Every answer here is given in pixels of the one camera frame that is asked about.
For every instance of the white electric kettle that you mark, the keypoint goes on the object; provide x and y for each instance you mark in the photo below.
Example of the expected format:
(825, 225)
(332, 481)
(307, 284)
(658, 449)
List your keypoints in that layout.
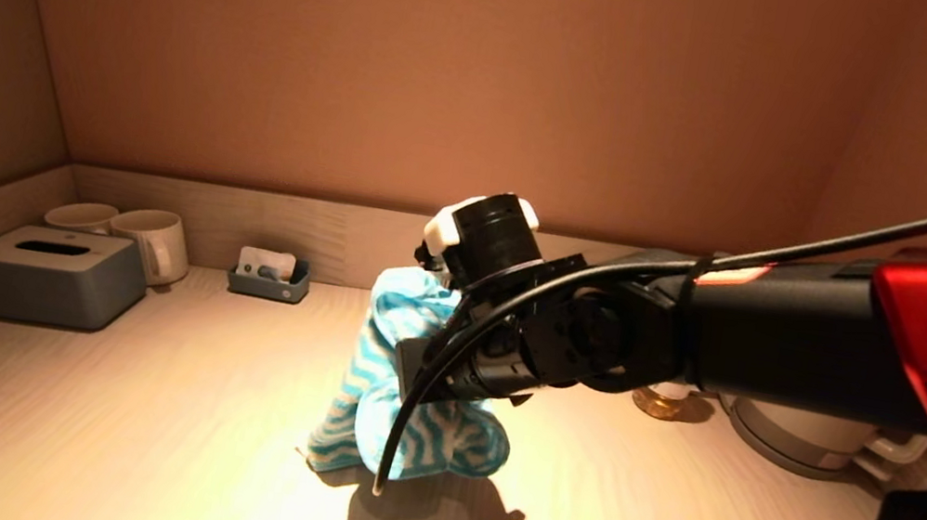
(812, 427)

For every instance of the blue white striped cloth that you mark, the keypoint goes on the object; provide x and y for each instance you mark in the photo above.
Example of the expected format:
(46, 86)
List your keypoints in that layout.
(381, 359)

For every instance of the red black right robot arm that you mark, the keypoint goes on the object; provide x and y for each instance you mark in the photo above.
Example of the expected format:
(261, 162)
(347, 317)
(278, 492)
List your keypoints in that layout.
(787, 352)

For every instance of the grey tissue box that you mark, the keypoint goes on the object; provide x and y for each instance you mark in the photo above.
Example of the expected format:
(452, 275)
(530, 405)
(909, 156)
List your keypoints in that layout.
(44, 289)

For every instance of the white sachets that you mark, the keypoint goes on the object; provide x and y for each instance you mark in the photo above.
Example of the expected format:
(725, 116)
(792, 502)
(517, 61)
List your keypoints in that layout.
(265, 262)

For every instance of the clear bottle amber drink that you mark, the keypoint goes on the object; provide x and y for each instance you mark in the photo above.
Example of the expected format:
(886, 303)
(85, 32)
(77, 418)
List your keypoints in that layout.
(661, 404)

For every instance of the black cylinder module white cap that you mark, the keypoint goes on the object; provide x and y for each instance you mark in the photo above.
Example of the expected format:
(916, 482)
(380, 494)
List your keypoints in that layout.
(486, 236)

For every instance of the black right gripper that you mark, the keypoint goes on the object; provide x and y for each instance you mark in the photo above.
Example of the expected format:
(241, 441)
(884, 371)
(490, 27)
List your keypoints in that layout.
(482, 374)

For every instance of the small grey tray holder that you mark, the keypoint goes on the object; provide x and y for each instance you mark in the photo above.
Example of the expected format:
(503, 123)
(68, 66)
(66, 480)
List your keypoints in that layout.
(265, 290)

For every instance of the grey kettle base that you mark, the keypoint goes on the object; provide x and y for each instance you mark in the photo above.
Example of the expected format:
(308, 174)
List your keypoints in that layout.
(797, 459)

